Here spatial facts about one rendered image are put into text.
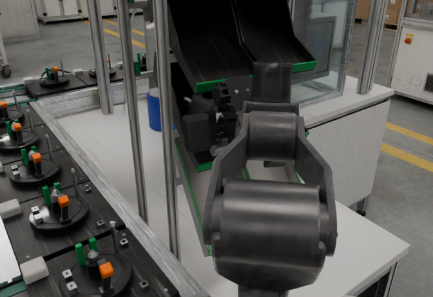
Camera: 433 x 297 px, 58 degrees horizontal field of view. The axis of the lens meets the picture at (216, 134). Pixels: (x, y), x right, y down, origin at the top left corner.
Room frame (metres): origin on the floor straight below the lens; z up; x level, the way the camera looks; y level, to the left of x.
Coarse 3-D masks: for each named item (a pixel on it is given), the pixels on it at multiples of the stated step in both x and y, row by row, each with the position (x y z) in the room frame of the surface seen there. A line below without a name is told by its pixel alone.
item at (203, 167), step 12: (156, 60) 0.83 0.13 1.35; (156, 72) 0.84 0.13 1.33; (180, 72) 0.89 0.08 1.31; (180, 84) 0.85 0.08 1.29; (180, 96) 0.82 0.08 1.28; (192, 96) 0.82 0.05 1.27; (180, 108) 0.78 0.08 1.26; (180, 120) 0.71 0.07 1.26; (180, 132) 0.71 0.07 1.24; (192, 156) 0.66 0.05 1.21; (204, 156) 0.67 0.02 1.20; (216, 156) 0.68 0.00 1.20; (204, 168) 0.64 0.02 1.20
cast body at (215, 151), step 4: (216, 116) 0.65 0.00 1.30; (220, 116) 0.64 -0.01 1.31; (216, 120) 0.64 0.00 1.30; (220, 124) 0.62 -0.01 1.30; (224, 140) 0.64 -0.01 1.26; (216, 144) 0.63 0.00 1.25; (220, 144) 0.63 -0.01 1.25; (224, 144) 0.63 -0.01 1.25; (212, 148) 0.63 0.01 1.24; (216, 148) 0.62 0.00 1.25; (220, 148) 0.62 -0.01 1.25; (224, 148) 0.63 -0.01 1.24; (212, 152) 0.63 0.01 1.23; (216, 152) 0.63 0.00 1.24; (220, 152) 0.63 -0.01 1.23
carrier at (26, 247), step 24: (48, 192) 0.80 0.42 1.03; (72, 192) 0.89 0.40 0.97; (96, 192) 0.89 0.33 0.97; (24, 216) 0.78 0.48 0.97; (48, 216) 0.75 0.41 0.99; (72, 216) 0.75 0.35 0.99; (96, 216) 0.78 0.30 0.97; (24, 240) 0.69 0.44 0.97; (48, 240) 0.69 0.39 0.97; (72, 240) 0.69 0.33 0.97; (96, 240) 0.71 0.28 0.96
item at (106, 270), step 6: (102, 264) 0.52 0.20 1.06; (108, 264) 0.51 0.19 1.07; (102, 270) 0.50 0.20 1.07; (108, 270) 0.50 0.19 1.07; (102, 276) 0.50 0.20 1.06; (108, 276) 0.50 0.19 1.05; (102, 282) 0.52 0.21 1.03; (108, 282) 0.52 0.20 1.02; (102, 288) 0.52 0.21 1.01; (108, 288) 0.53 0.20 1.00
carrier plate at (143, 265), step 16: (112, 240) 0.69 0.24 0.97; (128, 240) 0.69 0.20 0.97; (64, 256) 0.64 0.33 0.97; (128, 256) 0.64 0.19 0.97; (144, 256) 0.64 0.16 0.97; (48, 272) 0.60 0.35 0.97; (144, 272) 0.60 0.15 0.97; (160, 272) 0.60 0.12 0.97; (32, 288) 0.55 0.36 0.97; (48, 288) 0.55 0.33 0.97; (160, 288) 0.55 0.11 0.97
